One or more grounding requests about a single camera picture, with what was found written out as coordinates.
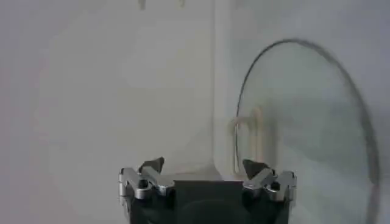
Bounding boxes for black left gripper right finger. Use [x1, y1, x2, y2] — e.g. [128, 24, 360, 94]
[241, 158, 298, 204]

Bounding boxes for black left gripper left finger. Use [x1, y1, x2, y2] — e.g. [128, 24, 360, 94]
[118, 156, 175, 211]

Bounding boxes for round glass lid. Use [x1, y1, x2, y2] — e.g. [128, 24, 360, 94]
[233, 37, 382, 224]

